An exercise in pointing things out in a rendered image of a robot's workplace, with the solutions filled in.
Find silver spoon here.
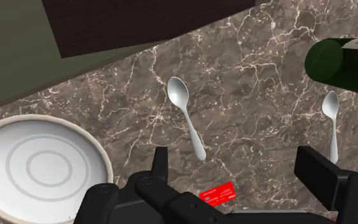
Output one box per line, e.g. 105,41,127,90
167,76,207,162
321,90,340,165

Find white round plate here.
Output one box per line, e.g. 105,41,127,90
0,114,114,224

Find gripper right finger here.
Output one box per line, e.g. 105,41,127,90
294,145,358,224

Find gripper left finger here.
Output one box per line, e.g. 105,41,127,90
73,146,229,224

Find dark green bottle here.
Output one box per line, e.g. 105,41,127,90
304,37,358,99

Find red card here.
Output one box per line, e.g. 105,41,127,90
198,181,237,207

